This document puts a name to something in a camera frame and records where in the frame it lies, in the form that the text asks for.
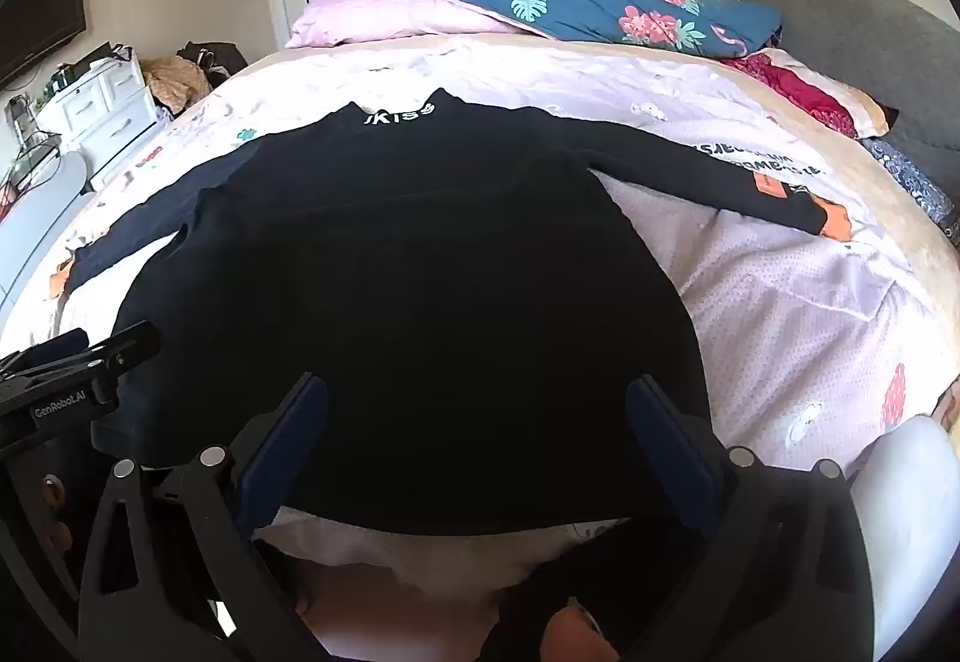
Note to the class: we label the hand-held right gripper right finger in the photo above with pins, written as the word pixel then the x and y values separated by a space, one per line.
pixel 667 437

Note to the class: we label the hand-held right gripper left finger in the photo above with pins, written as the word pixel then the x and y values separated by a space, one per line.
pixel 289 437

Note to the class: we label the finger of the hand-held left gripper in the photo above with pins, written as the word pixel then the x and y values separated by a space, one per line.
pixel 131 343

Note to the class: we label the black sweater with orange patches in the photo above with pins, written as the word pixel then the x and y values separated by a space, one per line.
pixel 420 302

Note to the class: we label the tan clothes pile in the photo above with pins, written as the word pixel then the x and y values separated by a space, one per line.
pixel 176 84

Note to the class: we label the person's left hand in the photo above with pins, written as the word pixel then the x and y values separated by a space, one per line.
pixel 58 531

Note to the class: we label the person's dark clothing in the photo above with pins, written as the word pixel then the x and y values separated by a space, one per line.
pixel 600 572

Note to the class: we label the white rounded desk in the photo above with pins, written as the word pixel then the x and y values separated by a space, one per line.
pixel 37 219

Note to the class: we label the desk clutter items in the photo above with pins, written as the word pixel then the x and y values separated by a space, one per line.
pixel 26 144

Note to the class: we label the white drawer chest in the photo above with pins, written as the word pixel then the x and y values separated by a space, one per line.
pixel 105 107

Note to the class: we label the white bed footboard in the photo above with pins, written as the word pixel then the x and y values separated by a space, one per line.
pixel 900 519

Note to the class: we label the black box on chest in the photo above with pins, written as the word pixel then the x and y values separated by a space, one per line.
pixel 97 56

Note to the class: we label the dark bag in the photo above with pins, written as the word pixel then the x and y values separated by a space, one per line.
pixel 221 58

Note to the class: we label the blue patterned pillow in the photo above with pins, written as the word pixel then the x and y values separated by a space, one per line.
pixel 907 178

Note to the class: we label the red and cream pillow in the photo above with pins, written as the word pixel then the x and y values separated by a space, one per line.
pixel 795 88

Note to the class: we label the pink folded blanket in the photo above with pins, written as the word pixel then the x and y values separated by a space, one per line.
pixel 375 17

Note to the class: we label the blue floral duvet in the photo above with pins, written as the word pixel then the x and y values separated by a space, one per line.
pixel 585 5

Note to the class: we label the grey padded headboard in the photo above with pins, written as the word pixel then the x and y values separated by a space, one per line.
pixel 840 32

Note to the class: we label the black wall television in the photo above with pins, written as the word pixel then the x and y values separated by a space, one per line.
pixel 37 24

